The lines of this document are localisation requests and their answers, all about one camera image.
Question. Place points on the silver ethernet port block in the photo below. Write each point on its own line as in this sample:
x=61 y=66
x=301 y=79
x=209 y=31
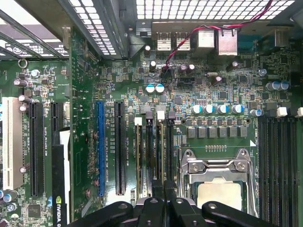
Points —
x=227 y=42

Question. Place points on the silver USB port stack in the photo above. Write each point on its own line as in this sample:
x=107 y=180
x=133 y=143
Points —
x=182 y=41
x=163 y=41

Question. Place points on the blue expansion slot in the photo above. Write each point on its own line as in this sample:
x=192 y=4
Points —
x=100 y=149

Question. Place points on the green motherboard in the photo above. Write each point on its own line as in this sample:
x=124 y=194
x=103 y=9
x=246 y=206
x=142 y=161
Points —
x=127 y=82

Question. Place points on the CPU socket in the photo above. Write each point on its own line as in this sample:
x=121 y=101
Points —
x=201 y=165

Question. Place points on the green RAM stick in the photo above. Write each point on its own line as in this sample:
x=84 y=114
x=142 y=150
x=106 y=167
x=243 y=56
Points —
x=138 y=160
x=162 y=151

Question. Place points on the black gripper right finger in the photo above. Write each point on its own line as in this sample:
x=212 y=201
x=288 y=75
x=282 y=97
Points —
x=180 y=212

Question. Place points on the silver metal port block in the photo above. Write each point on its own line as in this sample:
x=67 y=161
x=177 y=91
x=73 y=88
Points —
x=206 y=39

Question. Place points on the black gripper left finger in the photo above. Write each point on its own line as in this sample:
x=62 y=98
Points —
x=151 y=212

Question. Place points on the metal socket locking lever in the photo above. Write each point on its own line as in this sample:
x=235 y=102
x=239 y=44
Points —
x=182 y=179
x=250 y=179

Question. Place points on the long black expansion slot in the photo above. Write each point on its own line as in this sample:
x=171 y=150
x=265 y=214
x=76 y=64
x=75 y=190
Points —
x=120 y=149
x=36 y=149

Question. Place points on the short black expansion slot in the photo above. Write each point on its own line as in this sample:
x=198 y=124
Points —
x=56 y=116

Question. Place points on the black NVIDIA graphics card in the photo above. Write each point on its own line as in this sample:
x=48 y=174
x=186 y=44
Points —
x=58 y=177

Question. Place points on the white expansion slot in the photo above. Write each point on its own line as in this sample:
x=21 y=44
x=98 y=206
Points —
x=13 y=142

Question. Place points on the silver CPU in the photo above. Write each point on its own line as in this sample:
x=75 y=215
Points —
x=220 y=195

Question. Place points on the black PC case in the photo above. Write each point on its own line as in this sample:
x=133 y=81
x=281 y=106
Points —
x=109 y=23

